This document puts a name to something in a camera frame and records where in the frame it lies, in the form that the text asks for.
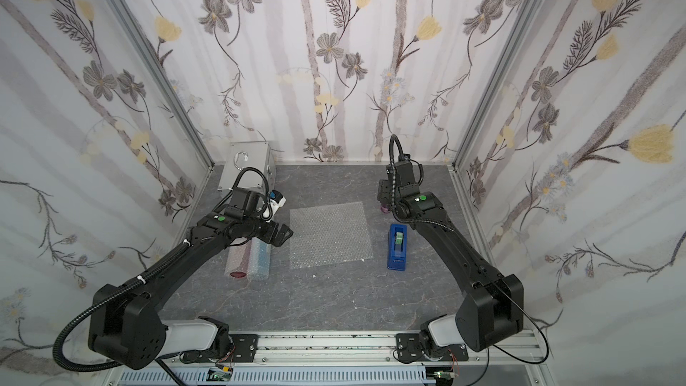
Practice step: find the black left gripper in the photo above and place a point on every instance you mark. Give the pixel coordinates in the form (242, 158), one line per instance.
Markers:
(280, 233)

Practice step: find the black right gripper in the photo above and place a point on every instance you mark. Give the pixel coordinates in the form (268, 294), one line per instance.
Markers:
(385, 193)

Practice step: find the bubble wrap sheet stack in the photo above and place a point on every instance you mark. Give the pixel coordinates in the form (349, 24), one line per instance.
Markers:
(327, 235)

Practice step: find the blue tape dispenser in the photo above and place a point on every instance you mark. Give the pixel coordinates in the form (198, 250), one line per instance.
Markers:
(397, 247)

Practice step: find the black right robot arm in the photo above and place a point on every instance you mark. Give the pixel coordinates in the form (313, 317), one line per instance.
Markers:
(491, 310)

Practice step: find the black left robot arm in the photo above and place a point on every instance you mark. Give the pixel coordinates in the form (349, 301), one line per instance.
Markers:
(124, 321)

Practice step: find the silver metal first-aid case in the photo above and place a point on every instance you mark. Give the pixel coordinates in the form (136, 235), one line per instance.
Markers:
(241, 155)

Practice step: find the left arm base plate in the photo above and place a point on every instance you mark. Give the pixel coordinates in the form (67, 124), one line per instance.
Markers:
(236, 348)

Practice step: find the aluminium frame rail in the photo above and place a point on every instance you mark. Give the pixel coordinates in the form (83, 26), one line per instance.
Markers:
(321, 348)

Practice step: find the white slotted cable duct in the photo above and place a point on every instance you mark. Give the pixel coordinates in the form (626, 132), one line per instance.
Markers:
(361, 375)

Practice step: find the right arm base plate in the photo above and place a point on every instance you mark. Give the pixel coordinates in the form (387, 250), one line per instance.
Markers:
(417, 347)

